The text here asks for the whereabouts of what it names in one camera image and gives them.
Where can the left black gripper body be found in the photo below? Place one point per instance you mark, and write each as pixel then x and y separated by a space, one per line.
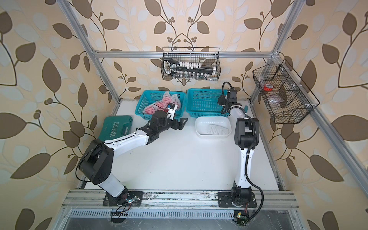
pixel 166 124

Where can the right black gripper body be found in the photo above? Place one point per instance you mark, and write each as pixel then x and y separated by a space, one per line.
pixel 223 101

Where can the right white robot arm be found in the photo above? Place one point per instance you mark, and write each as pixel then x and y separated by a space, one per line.
pixel 246 137

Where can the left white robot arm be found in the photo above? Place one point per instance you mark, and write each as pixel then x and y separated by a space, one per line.
pixel 97 161

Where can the white plastic tub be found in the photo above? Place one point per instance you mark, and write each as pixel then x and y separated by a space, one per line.
pixel 202 125

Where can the right teal plastic basket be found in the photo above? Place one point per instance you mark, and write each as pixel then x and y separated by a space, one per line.
pixel 204 102

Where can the teal plastic basket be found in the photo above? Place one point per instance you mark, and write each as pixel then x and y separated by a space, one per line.
pixel 151 96
pixel 204 102

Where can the left teal plastic basket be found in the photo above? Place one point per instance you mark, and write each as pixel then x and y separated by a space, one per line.
pixel 151 96

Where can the red tape roll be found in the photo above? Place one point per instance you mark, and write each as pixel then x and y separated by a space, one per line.
pixel 268 87

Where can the row of glass vials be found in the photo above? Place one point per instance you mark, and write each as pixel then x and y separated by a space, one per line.
pixel 196 76

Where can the green plastic tool case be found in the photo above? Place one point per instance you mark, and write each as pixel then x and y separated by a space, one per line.
pixel 115 127

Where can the black white tool set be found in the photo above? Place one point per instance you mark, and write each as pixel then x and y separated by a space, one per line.
pixel 171 66

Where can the back black wire basket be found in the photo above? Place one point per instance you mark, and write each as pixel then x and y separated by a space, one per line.
pixel 205 56

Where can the side black wire basket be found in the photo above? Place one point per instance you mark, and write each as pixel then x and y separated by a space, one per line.
pixel 292 99

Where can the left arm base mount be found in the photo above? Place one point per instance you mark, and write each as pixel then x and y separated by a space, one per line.
pixel 125 199

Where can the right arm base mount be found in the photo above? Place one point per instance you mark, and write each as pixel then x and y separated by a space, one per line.
pixel 237 198

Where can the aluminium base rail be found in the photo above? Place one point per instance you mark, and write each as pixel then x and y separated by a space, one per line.
pixel 183 199

